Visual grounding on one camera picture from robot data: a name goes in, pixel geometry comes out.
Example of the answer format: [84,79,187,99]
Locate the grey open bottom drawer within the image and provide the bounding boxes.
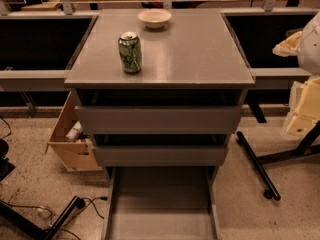
[101,167,222,240]

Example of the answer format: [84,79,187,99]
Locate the black stand leg left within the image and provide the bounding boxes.
[0,196,85,240]

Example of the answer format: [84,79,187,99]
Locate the grey top drawer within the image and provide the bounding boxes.
[75,106,240,134]

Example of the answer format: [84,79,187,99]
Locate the green soda can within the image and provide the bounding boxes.
[118,32,142,73]

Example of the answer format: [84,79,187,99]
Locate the wooden box on floor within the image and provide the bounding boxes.
[48,94,101,171]

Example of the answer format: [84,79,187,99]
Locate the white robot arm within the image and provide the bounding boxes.
[272,12,320,136]

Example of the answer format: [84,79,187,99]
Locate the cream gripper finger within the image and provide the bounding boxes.
[272,31,302,57]

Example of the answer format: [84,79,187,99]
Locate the grey drawer cabinet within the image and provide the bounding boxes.
[64,7,257,178]

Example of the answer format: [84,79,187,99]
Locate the grey middle drawer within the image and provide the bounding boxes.
[93,146,227,167]

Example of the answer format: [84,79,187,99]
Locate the white ceramic bowl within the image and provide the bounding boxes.
[138,9,172,29]

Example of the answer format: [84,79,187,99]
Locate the white item in box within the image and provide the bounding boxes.
[66,121,82,142]

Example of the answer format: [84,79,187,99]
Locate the black floor cable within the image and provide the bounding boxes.
[0,196,109,240]

